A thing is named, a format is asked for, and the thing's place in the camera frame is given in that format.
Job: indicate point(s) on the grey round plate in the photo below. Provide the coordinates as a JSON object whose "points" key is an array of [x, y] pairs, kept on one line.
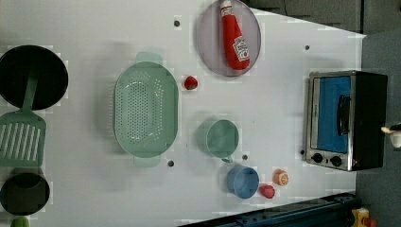
{"points": [[209, 37]]}

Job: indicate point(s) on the blue metal rail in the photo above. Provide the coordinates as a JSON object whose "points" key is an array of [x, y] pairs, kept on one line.
{"points": [[330, 211]]}

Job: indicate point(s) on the green oval colander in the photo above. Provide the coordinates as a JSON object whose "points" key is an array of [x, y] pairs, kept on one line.
{"points": [[146, 110]]}

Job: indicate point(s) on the yellow red toy object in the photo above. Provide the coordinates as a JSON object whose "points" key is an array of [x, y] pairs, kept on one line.
{"points": [[362, 218]]}

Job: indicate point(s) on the blue cup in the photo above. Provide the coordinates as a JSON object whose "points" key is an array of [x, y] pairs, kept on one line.
{"points": [[242, 181]]}

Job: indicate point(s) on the small black pot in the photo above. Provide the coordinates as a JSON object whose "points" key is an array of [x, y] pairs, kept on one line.
{"points": [[25, 194]]}

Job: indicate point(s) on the small red toy fruit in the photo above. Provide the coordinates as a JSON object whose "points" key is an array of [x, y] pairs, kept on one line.
{"points": [[190, 83]]}

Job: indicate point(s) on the large black pan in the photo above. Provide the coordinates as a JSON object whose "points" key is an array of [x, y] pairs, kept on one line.
{"points": [[25, 62]]}

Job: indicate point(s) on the green toy vegetable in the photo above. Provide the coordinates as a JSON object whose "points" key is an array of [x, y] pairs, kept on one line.
{"points": [[20, 222]]}

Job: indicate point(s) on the red plush ketchup bottle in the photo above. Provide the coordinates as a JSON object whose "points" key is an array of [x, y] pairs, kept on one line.
{"points": [[236, 50]]}

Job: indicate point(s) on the silver black toaster oven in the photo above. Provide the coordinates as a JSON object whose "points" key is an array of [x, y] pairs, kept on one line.
{"points": [[345, 113]]}

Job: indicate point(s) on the green cup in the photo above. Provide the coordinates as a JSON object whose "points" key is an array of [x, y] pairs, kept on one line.
{"points": [[219, 138]]}

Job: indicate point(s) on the red toy strawberry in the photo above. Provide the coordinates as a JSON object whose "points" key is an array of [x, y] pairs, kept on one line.
{"points": [[267, 191]]}

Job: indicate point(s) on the green slotted spatula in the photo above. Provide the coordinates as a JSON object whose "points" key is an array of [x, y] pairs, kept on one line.
{"points": [[23, 133]]}

